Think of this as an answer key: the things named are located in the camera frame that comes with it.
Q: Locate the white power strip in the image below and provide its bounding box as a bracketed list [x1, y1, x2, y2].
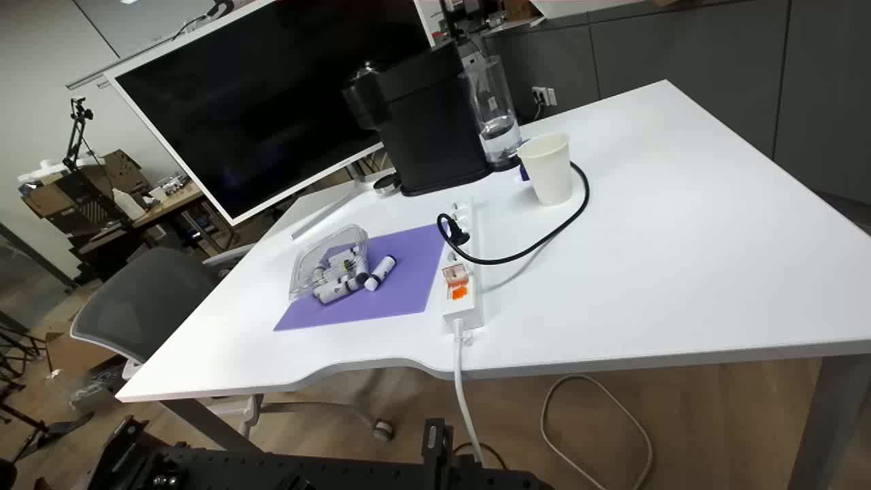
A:
[437, 198, 486, 339]

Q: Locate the black power plug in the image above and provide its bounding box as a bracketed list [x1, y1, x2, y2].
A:
[435, 209, 473, 250]

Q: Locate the purple mat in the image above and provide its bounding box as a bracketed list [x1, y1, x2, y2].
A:
[273, 220, 450, 336]

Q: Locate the white tube with black cap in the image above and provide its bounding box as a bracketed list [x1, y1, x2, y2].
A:
[361, 254, 399, 298]
[342, 268, 373, 298]

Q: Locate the clear plastic container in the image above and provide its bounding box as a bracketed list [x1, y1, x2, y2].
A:
[286, 227, 373, 307]

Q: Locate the black coffee machine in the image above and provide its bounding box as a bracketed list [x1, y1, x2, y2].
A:
[339, 38, 497, 198]

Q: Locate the white paper cup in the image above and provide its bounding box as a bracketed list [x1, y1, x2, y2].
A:
[516, 132, 578, 208]

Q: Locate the clear water tank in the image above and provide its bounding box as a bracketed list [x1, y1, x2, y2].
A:
[454, 35, 526, 173]

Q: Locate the white-framed monitor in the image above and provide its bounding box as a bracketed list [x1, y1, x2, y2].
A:
[103, 0, 441, 228]

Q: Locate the cardboard box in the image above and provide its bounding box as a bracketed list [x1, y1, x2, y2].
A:
[486, 0, 550, 28]

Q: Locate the grey office chair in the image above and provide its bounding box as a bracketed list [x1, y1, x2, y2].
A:
[67, 246, 226, 369]

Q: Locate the cluttered wooden desk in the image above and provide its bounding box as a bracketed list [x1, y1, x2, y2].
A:
[17, 147, 240, 280]

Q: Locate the black tripod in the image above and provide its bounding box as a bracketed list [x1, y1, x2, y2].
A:
[59, 92, 103, 173]

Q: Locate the grey table leg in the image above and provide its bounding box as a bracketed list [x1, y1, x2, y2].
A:
[787, 354, 871, 490]

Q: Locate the black power cable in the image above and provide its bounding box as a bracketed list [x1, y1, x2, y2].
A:
[435, 159, 594, 269]

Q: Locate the white power strip cord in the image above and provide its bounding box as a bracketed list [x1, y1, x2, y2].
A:
[452, 328, 490, 469]

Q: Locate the white wall outlet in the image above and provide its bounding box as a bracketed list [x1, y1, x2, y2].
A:
[529, 84, 560, 115]

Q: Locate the black clamp bracket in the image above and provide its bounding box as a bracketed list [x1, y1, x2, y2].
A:
[418, 415, 456, 476]

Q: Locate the white cable loop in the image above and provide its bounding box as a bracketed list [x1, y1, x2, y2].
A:
[537, 371, 656, 490]

